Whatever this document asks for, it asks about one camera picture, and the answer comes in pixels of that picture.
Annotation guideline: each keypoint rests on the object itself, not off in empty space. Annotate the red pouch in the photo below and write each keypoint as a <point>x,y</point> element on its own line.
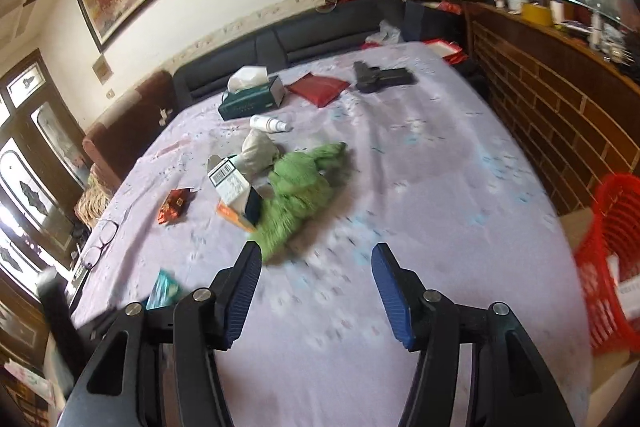
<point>320,89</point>

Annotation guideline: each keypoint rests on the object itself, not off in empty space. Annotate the light blue tissue pack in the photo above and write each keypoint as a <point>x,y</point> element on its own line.
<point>162,289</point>

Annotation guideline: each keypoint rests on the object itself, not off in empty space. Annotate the white paper roll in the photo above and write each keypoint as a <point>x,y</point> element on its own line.
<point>556,11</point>

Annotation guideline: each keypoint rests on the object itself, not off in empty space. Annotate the green cloth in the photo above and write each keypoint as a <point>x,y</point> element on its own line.
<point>295,192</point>

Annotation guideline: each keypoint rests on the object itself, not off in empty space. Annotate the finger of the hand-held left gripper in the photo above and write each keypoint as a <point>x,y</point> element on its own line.
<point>56,312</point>

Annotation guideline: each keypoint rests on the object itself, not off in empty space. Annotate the dark-framed eyeglasses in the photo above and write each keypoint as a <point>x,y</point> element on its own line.
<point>100,243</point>

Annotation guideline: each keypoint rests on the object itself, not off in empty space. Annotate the black toy pistol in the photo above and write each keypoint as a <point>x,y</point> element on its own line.
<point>380,77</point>

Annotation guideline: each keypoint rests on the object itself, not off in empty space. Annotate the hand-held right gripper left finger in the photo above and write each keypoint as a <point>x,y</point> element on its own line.
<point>242,302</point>

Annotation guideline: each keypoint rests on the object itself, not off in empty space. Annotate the red and white box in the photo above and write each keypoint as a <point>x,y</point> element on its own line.
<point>447,50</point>

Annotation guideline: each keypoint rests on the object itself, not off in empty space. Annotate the small wall plaque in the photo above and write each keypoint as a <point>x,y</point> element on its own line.
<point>101,69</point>

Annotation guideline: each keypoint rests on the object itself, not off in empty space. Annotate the red foil candy wrapper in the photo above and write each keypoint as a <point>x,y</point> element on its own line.
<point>172,206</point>

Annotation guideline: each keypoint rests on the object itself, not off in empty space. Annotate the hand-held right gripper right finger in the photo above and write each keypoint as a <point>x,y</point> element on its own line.
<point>392,302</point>

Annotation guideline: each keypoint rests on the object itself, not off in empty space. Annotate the wooden glass door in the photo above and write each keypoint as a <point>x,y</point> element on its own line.
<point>35,167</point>

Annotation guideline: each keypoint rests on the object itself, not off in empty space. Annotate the black leather sofa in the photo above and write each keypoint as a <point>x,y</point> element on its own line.
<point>310,37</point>

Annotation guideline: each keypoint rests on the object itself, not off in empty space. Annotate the white barcode medicine box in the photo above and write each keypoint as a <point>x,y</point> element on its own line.
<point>230,184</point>

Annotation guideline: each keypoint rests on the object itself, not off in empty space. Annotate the white spray bottle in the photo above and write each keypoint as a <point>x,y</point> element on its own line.
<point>267,123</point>

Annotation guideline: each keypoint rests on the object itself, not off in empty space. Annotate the green tissue box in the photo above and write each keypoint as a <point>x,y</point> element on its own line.
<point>250,101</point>

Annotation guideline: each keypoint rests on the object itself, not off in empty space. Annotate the wicker basket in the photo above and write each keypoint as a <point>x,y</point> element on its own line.
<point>92,204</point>

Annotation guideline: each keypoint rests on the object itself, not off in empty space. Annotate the brown armchair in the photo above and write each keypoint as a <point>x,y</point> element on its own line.
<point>130,132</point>

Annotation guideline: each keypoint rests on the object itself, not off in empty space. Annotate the red plastic basket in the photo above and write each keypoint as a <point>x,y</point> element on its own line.
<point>605,257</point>

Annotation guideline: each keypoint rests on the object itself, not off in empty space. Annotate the orange carton box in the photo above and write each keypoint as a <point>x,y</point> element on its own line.
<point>232,218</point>

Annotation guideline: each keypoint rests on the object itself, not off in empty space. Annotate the wooden stool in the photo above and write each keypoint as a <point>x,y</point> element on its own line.
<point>575,229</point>

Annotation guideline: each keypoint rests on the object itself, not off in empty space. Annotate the white cloth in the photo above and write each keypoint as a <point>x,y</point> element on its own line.
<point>257,152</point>

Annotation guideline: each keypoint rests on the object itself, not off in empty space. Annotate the white dropper bottle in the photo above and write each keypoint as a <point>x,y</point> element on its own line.
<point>595,31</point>

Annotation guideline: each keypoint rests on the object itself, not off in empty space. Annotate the yellow tape roll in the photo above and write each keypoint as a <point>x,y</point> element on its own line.
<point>537,14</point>

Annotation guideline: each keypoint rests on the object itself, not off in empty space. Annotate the crumpled clear plastic bag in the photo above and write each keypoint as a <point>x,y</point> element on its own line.
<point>386,33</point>

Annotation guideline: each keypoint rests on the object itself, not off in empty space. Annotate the black floor bag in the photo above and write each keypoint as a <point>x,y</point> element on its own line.
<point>472,72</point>

